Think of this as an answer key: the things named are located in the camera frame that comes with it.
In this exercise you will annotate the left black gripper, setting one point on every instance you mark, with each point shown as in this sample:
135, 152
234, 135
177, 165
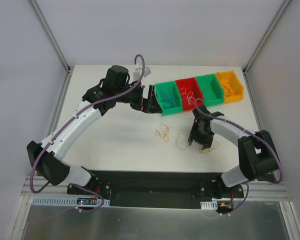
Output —
145, 99

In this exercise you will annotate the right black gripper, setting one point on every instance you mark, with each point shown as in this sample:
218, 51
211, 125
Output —
201, 132

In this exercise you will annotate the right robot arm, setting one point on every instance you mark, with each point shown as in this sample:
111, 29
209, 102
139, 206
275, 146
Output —
257, 155

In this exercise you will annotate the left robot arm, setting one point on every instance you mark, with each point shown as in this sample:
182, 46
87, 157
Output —
46, 157

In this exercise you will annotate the near green bin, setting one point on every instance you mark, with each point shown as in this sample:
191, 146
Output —
168, 97

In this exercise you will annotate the green bin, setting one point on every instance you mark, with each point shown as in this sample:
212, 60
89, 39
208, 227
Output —
213, 93
168, 97

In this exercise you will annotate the red bin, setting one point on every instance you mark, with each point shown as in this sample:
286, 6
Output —
189, 91

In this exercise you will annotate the far green bin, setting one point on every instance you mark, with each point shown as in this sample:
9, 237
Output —
213, 93

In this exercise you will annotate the yellow bin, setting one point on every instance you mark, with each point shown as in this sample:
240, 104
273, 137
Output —
232, 87

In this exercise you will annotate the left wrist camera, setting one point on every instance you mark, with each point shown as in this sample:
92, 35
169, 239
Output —
138, 72

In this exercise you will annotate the right white cable duct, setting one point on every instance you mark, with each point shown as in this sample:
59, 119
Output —
209, 205

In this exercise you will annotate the white cable duct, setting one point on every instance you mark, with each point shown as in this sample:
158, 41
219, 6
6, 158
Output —
209, 205
64, 201

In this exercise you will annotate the left white cable duct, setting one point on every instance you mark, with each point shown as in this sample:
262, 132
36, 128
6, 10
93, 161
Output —
64, 201

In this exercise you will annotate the left aluminium frame post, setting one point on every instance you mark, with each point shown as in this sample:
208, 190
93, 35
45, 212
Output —
34, 5

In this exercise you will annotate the aluminium frame post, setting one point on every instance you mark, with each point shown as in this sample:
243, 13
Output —
283, 7
34, 5

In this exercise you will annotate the right aluminium frame post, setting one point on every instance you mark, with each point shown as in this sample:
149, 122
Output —
283, 7

